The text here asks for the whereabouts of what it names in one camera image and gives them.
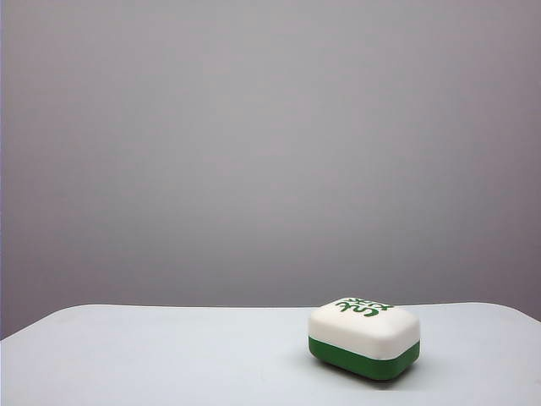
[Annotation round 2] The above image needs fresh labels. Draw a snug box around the green and white foam mahjong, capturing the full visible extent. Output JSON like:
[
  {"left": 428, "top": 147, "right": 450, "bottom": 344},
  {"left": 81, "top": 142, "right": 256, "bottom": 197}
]
[{"left": 307, "top": 296, "right": 422, "bottom": 380}]

